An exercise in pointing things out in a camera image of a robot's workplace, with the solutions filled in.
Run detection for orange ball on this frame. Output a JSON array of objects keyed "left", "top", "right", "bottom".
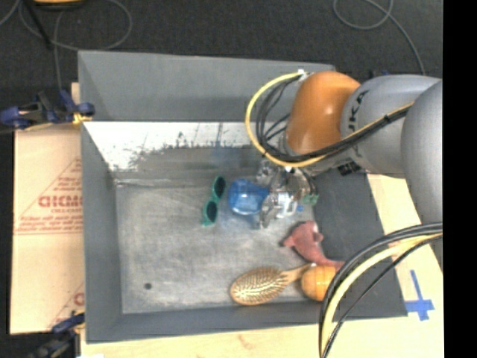
[{"left": 300, "top": 265, "right": 338, "bottom": 302}]

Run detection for wooden hairbrush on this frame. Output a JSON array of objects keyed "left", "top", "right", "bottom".
[{"left": 229, "top": 263, "right": 315, "bottom": 307}]

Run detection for brown cardboard board, red print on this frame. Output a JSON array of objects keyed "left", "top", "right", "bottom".
[{"left": 8, "top": 124, "right": 87, "bottom": 336}]

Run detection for green sunglasses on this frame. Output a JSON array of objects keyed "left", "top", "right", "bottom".
[{"left": 201, "top": 175, "right": 228, "bottom": 227}]

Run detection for blue clear cup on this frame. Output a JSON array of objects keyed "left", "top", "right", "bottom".
[{"left": 227, "top": 178, "right": 270, "bottom": 216}]

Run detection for pink toy animal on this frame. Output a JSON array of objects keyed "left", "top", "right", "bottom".
[{"left": 279, "top": 220, "right": 347, "bottom": 272}]

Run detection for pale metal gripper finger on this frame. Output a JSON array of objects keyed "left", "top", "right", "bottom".
[
  {"left": 258, "top": 195, "right": 279, "bottom": 230},
  {"left": 256, "top": 160, "right": 277, "bottom": 186}
]

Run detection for grey metal bin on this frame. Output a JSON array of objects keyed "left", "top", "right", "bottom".
[{"left": 77, "top": 50, "right": 408, "bottom": 343}]

